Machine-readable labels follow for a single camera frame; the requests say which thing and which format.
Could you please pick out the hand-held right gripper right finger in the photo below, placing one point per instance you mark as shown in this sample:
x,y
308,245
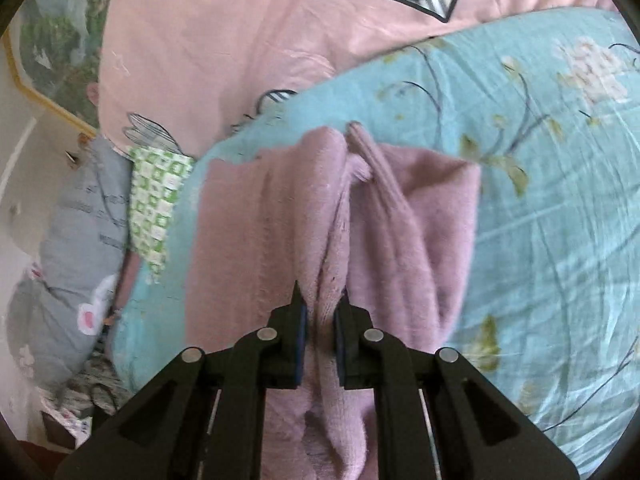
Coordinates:
x,y
341,340

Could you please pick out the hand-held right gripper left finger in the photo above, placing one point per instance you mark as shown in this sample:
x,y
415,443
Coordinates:
x,y
298,340

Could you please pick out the pink knitted sweater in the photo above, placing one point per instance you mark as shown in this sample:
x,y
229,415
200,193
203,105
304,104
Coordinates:
x,y
260,230

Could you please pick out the green checked pillow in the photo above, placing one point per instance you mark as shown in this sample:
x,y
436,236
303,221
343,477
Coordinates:
x,y
155,200

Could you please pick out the grey printed pillow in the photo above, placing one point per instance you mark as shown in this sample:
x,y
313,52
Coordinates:
x,y
75,240

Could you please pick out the teal floral bedsheet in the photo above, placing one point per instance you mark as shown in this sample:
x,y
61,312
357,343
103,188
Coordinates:
x,y
550,210

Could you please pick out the pink quilt with plaid hearts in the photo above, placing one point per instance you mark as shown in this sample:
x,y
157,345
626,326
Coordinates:
x,y
210,50

